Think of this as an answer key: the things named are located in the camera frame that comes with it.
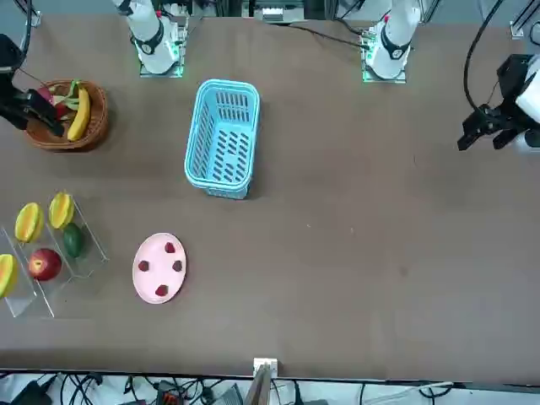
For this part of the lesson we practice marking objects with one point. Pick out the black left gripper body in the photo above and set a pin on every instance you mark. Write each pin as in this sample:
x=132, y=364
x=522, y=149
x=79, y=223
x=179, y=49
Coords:
x=510, y=111

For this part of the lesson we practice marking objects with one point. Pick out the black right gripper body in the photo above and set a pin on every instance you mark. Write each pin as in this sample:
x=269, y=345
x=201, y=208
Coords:
x=14, y=103

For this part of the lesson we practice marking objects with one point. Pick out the yellow star fruit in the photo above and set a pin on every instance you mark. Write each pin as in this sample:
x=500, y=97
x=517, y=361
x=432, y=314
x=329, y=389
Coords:
x=7, y=276
x=29, y=223
x=62, y=211

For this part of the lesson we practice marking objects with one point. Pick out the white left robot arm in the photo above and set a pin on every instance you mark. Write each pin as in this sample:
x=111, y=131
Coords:
x=392, y=46

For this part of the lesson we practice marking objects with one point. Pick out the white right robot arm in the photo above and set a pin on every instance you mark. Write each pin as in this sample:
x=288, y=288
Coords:
x=147, y=42

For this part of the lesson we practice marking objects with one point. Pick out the brown wicker basket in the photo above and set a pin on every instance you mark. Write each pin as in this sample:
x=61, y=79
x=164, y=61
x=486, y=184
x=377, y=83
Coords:
x=97, y=126

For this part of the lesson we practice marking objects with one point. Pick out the blue plastic basket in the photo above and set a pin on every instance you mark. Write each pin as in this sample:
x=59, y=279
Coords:
x=198, y=126

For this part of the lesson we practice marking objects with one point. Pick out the clear acrylic display stand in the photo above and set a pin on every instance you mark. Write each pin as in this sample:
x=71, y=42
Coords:
x=25, y=304

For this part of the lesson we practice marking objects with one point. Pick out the pink dragon fruit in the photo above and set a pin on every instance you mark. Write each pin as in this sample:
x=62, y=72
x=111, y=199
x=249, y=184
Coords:
x=45, y=96

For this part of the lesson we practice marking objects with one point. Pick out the yellow banana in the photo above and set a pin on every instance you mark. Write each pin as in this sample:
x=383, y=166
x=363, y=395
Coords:
x=80, y=122

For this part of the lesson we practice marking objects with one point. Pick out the green avocado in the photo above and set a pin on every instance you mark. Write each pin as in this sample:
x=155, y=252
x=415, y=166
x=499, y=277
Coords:
x=72, y=240

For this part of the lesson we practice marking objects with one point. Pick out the red apple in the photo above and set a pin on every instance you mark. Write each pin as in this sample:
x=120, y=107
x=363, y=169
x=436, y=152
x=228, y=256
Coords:
x=44, y=265

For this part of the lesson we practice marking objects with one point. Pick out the red strawberry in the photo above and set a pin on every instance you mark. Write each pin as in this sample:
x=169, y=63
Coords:
x=170, y=247
x=162, y=290
x=177, y=265
x=144, y=266

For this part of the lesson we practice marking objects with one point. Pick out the pink plate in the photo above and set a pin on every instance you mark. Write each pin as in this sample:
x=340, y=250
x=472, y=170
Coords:
x=158, y=270

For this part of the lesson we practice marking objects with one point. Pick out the black power adapter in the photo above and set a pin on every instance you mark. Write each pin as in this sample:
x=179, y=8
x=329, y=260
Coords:
x=31, y=393

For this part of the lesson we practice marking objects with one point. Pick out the black orange device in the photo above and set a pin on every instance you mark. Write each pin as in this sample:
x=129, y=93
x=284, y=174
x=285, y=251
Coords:
x=171, y=396

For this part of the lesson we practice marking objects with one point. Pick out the grey pedal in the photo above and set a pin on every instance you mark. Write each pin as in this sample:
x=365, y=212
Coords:
x=231, y=395

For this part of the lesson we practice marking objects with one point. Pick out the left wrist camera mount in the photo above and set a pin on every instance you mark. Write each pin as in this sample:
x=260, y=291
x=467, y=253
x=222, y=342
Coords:
x=512, y=76

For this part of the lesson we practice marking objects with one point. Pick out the aluminium frame rail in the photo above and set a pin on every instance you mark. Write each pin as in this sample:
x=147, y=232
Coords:
x=34, y=17
x=518, y=25

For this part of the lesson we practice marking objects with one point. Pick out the grey metal bracket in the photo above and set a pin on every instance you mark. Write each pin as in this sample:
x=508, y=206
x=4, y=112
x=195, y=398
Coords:
x=272, y=14

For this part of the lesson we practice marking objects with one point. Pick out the metal camera support post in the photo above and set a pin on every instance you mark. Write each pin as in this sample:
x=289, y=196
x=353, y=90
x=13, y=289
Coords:
x=265, y=367

